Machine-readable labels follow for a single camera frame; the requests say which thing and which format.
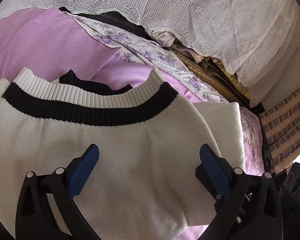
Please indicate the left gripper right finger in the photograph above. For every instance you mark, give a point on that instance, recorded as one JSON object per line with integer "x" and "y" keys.
{"x": 247, "y": 207}

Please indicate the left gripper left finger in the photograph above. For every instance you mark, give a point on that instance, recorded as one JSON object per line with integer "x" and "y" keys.
{"x": 35, "y": 219}

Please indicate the white black-trimmed knit sweater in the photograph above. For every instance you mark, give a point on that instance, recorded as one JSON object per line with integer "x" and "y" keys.
{"x": 144, "y": 185}

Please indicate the white lace cover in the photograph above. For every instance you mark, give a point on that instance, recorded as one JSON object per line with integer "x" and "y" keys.
{"x": 254, "y": 39}

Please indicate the brick pattern cloth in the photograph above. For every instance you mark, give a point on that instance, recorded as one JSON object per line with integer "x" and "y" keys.
{"x": 281, "y": 125}

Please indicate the floral purple quilt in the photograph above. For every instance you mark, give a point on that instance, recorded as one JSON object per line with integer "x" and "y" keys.
{"x": 140, "y": 50}

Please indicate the brown woven mat stack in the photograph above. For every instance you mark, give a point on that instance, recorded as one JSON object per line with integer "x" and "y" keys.
{"x": 212, "y": 71}

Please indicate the black mesh cloth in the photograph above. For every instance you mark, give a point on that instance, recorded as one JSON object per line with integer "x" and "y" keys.
{"x": 115, "y": 20}

